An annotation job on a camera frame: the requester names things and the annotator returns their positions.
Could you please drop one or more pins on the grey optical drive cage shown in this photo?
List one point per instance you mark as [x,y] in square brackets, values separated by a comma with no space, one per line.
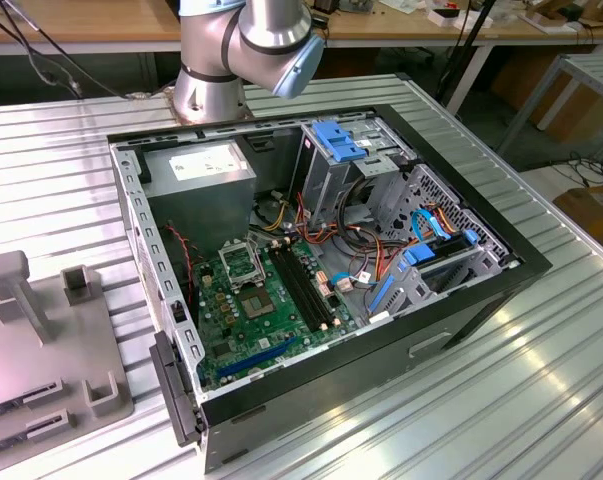
[321,180]

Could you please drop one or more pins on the metal locking lever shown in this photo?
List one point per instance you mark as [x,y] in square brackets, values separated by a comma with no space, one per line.
[261,252]

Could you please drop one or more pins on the grey hard disk cage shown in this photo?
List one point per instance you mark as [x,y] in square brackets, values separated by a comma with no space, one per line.
[431,287]

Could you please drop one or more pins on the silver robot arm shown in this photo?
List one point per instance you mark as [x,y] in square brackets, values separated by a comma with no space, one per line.
[271,30]

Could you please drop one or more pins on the grey power supply unit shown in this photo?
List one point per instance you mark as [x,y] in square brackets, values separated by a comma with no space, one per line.
[201,215]

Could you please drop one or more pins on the blue plastic drive bracket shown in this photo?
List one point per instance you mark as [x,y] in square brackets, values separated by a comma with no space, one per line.
[331,132]
[420,254]

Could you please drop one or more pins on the blue plastic rail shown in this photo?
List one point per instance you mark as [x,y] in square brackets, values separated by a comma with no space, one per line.
[381,296]

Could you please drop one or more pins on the brown arm base plate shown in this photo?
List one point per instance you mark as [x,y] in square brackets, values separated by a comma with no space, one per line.
[169,102]

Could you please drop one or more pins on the long wooden desk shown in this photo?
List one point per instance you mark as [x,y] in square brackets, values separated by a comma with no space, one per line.
[91,22]

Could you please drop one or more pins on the green motherboard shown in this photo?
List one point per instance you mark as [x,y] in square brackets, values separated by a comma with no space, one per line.
[268,332]

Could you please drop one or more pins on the white box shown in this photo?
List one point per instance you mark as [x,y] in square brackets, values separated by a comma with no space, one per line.
[437,15]

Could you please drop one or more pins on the black PC case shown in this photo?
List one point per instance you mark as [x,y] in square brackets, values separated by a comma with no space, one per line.
[341,370]

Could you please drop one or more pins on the grey metal slat table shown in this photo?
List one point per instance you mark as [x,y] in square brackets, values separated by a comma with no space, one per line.
[598,70]

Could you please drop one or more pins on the grey parts rack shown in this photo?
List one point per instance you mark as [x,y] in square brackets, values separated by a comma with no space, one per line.
[56,350]

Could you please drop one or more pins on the CPU socket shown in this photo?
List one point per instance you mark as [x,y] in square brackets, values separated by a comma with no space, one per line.
[255,303]

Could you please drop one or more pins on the blue expansion slot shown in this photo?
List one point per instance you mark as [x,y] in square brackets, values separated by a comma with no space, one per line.
[255,359]

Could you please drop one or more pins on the black tripod stand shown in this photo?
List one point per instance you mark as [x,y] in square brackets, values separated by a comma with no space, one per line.
[475,27]

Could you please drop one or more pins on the blue cage latch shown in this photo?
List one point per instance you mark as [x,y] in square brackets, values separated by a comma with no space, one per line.
[471,237]

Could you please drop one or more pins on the brown cardboard box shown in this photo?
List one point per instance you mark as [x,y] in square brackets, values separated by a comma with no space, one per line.
[591,215]
[581,115]

